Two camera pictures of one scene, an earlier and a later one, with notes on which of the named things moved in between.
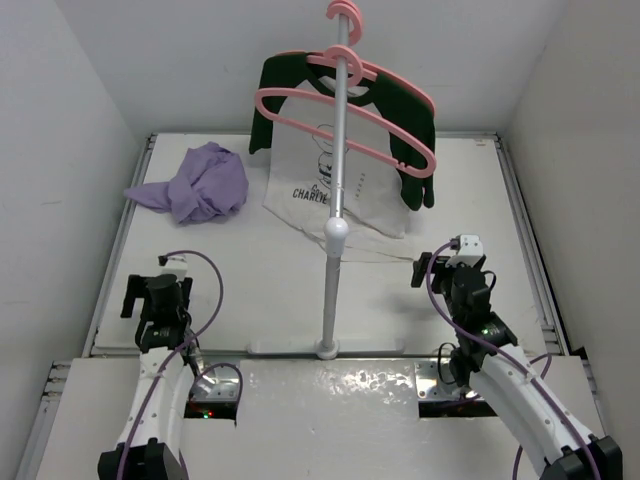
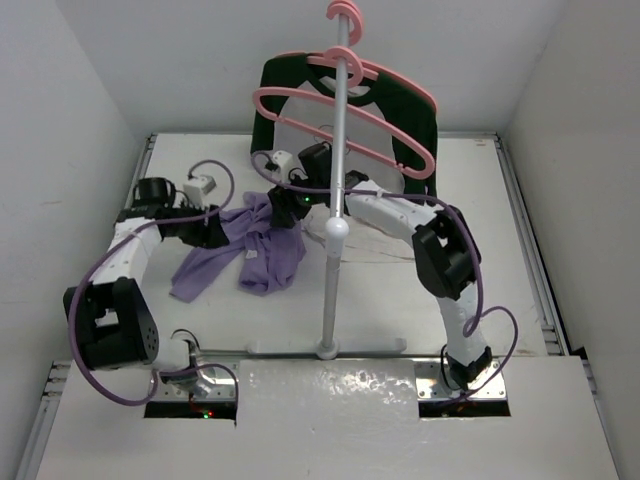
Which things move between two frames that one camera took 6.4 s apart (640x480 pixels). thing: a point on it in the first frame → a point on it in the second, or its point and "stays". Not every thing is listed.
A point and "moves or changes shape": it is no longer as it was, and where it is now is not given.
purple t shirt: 210,182 moves or changes shape
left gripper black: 137,288 → 209,235
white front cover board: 303,419 stays
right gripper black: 419,269 → 283,203
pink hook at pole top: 351,11 stays
